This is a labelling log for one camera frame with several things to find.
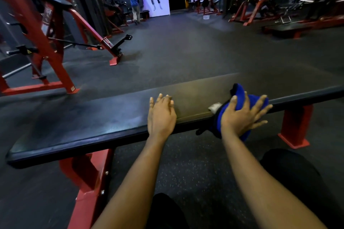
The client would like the person's right hand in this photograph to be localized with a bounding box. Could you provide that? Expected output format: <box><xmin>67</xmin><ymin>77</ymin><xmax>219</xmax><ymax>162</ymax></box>
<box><xmin>220</xmin><ymin>91</ymin><xmax>273</xmax><ymax>138</ymax></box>

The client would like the person's left hand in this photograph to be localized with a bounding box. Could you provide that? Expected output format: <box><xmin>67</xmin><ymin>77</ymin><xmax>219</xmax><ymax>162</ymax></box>
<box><xmin>147</xmin><ymin>93</ymin><xmax>177</xmax><ymax>141</ymax></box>

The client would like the blue cleaning cloth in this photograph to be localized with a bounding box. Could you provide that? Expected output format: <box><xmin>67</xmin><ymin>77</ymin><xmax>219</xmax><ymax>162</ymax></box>
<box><xmin>196</xmin><ymin>83</ymin><xmax>270</xmax><ymax>142</ymax></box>

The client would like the person's right forearm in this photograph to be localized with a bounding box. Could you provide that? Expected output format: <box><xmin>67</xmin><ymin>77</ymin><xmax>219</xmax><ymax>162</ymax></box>
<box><xmin>222</xmin><ymin>133</ymin><xmax>328</xmax><ymax>229</ymax></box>

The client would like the person's left forearm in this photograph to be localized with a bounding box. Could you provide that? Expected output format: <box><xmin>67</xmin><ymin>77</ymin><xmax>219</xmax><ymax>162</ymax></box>
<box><xmin>91</xmin><ymin>135</ymin><xmax>170</xmax><ymax>229</ymax></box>

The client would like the person's right leg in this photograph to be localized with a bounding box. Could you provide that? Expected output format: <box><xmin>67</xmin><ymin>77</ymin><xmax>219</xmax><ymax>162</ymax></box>
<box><xmin>259</xmin><ymin>148</ymin><xmax>344</xmax><ymax>229</ymax></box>

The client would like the person's leg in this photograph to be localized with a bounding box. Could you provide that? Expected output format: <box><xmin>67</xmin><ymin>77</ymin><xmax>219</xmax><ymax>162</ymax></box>
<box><xmin>146</xmin><ymin>193</ymin><xmax>190</xmax><ymax>229</ymax></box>
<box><xmin>259</xmin><ymin>148</ymin><xmax>344</xmax><ymax>229</ymax></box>

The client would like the low black flat bench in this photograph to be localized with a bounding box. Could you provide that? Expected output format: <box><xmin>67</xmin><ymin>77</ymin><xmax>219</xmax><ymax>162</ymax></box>
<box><xmin>262</xmin><ymin>21</ymin><xmax>313</xmax><ymax>39</ymax></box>

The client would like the large red gym machine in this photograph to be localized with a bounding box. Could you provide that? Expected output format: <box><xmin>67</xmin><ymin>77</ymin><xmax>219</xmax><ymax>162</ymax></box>
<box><xmin>0</xmin><ymin>0</ymin><xmax>133</xmax><ymax>97</ymax></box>

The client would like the person's left leg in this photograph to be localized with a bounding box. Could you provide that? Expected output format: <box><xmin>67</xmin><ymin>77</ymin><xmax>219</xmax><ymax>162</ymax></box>
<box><xmin>146</xmin><ymin>193</ymin><xmax>190</xmax><ymax>229</ymax></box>

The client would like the black padded bench red frame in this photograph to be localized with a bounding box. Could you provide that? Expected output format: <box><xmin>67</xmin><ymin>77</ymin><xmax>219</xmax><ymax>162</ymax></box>
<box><xmin>5</xmin><ymin>72</ymin><xmax>344</xmax><ymax>229</ymax></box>

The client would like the red cable gym machine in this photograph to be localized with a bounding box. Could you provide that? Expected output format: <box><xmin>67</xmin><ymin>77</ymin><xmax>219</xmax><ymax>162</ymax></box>
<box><xmin>95</xmin><ymin>0</ymin><xmax>151</xmax><ymax>35</ymax></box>

